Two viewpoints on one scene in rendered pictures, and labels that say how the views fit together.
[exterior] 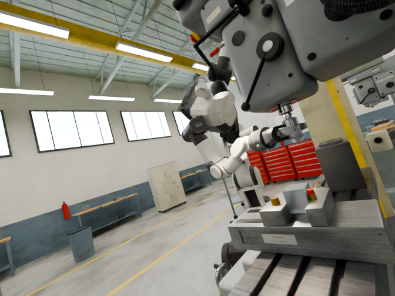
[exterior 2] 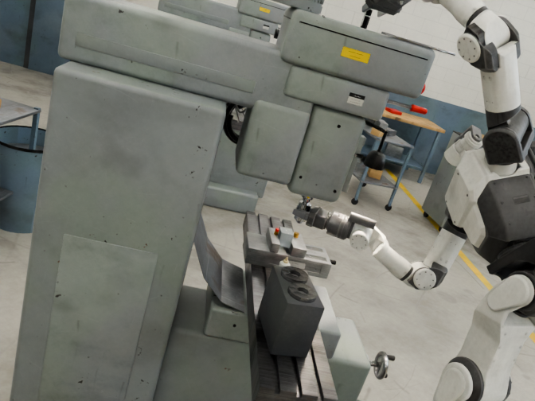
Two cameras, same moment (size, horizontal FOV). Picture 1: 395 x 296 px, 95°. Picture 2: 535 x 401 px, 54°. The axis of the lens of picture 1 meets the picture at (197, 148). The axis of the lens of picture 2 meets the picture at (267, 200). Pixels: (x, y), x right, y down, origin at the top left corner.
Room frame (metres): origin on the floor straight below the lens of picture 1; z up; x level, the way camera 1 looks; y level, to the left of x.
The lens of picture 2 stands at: (1.57, -1.86, 1.88)
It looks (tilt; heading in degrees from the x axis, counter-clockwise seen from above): 20 degrees down; 126
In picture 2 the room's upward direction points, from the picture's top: 17 degrees clockwise
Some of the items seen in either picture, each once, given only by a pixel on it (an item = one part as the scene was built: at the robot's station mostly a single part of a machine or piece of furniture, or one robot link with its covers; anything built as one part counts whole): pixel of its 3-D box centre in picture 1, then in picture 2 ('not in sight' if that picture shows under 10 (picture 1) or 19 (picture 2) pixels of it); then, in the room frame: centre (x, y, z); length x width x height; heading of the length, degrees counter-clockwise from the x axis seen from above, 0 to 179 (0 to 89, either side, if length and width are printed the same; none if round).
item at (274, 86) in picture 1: (268, 60); (322, 148); (0.60, -0.32, 1.47); 0.21 x 0.19 x 0.32; 136
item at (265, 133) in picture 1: (272, 137); (325, 220); (0.69, -0.28, 1.22); 0.13 x 0.12 x 0.10; 115
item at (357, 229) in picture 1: (294, 219); (287, 251); (0.51, -0.19, 0.98); 0.35 x 0.15 x 0.11; 49
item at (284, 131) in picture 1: (285, 131); not in sight; (0.59, -0.29, 1.22); 0.06 x 0.02 x 0.03; 25
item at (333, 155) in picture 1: (337, 161); (290, 308); (0.84, -0.59, 1.03); 0.22 x 0.12 x 0.20; 144
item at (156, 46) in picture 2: not in sight; (196, 56); (0.26, -0.68, 1.66); 0.80 x 0.23 x 0.20; 46
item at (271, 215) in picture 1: (280, 207); (295, 244); (0.53, -0.18, 1.02); 0.15 x 0.06 x 0.04; 139
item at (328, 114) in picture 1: (332, 128); not in sight; (1.95, -1.44, 1.15); 0.52 x 0.40 x 2.30; 46
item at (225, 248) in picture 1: (230, 258); not in sight; (1.37, 0.01, 0.50); 0.20 x 0.05 x 0.20; 154
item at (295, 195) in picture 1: (299, 197); (284, 237); (0.49, -0.22, 1.04); 0.06 x 0.05 x 0.06; 139
